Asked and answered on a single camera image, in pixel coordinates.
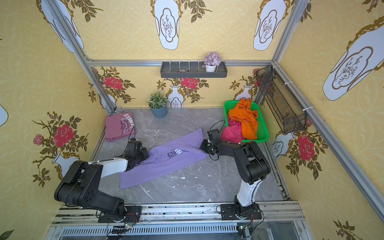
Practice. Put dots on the purple t-shirt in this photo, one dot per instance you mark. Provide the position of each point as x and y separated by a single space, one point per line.
166 158

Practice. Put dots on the magenta t-shirt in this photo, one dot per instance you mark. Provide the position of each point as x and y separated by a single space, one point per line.
233 132

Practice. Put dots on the purple flower white pot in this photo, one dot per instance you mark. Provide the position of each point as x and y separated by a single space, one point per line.
212 60

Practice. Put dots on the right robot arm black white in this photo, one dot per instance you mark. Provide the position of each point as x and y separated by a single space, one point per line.
253 168

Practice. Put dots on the green plastic basket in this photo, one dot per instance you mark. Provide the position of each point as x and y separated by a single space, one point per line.
263 134

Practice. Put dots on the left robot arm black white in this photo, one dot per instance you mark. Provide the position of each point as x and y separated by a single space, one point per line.
80 185

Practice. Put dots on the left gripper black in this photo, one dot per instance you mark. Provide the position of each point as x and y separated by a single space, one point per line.
140 154

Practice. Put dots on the orange t-shirt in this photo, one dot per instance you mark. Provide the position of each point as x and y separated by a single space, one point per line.
248 118

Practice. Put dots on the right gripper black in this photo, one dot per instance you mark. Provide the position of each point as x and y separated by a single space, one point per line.
208 145

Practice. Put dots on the green plant blue pot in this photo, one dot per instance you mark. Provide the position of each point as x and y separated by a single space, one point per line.
158 104

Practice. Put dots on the grey wall shelf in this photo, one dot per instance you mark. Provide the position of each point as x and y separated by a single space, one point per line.
191 69

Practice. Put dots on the black wire mesh basket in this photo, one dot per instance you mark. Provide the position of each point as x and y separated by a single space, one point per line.
285 108

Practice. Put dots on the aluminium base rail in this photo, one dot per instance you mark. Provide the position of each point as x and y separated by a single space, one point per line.
269 221

